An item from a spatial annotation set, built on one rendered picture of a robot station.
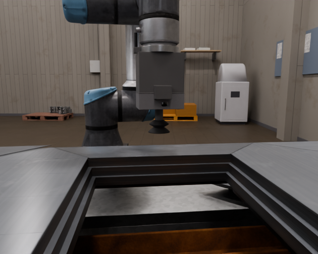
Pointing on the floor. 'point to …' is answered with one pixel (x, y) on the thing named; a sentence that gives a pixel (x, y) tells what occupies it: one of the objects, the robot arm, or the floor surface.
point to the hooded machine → (231, 94)
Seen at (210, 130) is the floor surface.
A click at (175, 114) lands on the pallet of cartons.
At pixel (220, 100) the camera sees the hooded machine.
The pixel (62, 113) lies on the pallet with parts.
